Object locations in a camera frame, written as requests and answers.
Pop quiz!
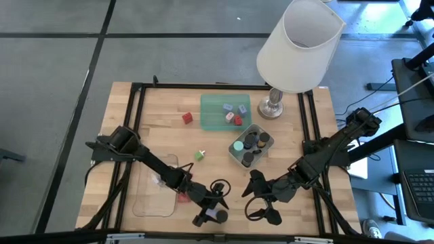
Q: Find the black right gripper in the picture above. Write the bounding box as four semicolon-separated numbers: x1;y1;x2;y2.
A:
241;169;305;227

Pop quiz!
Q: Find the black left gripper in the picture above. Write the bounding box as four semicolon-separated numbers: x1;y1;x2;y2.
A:
185;182;231;228

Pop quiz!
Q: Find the black office desk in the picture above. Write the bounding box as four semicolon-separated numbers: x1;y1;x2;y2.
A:
391;57;434;143
393;138;434;226

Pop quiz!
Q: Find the black front rig beam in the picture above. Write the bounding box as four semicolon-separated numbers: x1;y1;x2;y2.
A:
0;228;434;244

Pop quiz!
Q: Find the hourglass brown sand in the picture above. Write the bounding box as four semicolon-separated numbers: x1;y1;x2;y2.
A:
257;131;271;149
241;151;255;168

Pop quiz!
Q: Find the clear plastic tray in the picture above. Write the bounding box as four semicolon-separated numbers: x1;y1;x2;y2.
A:
132;154;180;218

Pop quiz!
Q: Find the small white adapter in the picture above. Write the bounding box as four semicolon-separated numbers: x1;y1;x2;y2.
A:
151;172;165;188

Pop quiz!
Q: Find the green translucent plastic tray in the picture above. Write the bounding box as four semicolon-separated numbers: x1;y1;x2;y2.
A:
199;94;253;132

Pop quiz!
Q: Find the person's shoe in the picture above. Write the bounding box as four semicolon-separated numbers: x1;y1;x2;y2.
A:
361;218;383;240

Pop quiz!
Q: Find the white shade table lamp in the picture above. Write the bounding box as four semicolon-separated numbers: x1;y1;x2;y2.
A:
256;0;347;120

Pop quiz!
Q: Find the black keyboard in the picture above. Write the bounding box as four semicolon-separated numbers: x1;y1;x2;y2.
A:
401;168;434;221

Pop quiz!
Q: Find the black desk foot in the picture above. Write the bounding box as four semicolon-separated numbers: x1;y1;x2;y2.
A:
366;82;397;92

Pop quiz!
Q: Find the black computer mouse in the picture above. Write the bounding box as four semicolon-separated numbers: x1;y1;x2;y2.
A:
414;114;434;134

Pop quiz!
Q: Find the grey furniture foot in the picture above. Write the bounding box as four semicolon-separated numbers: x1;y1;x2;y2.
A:
0;148;27;163

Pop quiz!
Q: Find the black chair base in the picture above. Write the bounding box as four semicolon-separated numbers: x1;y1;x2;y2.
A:
405;0;434;28

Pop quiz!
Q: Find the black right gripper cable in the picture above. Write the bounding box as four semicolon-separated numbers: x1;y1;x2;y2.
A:
244;195;271;222

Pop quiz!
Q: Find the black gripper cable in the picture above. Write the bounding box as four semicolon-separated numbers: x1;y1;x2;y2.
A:
244;195;271;222
209;178;232;201

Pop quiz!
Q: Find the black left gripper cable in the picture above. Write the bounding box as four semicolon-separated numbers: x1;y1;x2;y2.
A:
209;178;232;201

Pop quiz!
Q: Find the black table frame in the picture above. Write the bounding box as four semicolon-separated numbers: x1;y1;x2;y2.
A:
75;75;362;238

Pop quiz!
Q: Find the black floor cable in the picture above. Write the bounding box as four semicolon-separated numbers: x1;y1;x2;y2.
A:
335;76;396;118

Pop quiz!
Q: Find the white cable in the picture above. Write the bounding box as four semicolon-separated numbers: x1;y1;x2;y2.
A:
368;73;434;113

